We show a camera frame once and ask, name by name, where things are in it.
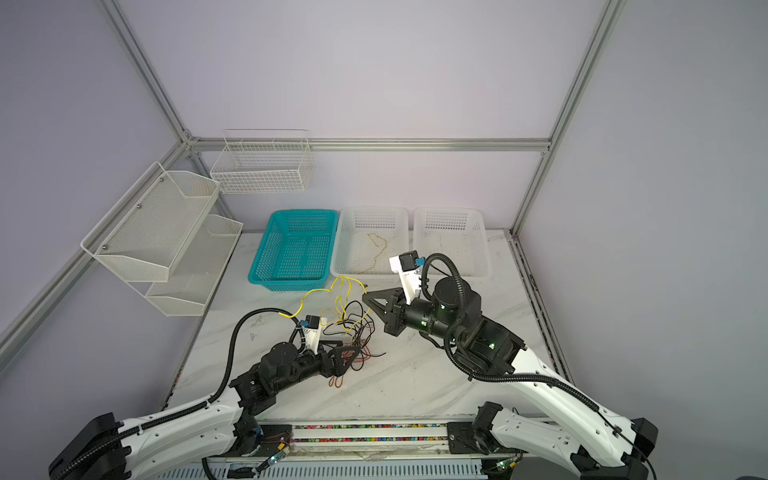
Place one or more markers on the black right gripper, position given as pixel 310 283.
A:
pixel 395 303

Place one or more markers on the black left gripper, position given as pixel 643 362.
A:
pixel 338 367

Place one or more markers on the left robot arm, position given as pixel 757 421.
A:
pixel 222 423

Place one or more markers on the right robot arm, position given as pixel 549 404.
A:
pixel 579 434

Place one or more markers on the white plastic basket middle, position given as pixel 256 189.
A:
pixel 366 238

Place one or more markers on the white plastic basket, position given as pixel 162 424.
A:
pixel 366 238
pixel 459 233

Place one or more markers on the teal plastic basket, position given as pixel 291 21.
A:
pixel 295 251

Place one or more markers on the white plastic basket right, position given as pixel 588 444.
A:
pixel 459 233

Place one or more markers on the white mesh lower shelf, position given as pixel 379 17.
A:
pixel 192 284

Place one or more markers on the white mesh shelf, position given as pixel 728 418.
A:
pixel 145 235
pixel 192 284

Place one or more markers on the white mesh upper shelf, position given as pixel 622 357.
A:
pixel 145 235

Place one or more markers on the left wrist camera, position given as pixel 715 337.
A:
pixel 312 329

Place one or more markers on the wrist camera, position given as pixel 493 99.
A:
pixel 312 329
pixel 408 266

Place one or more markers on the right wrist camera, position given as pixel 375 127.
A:
pixel 408 266

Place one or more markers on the front rail with cables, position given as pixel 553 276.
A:
pixel 400 450

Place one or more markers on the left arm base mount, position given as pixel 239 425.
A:
pixel 260 440

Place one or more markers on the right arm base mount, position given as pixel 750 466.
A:
pixel 474 437

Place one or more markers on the white wire wall basket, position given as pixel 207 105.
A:
pixel 264 161

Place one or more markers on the aluminium frame profiles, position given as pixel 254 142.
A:
pixel 395 98

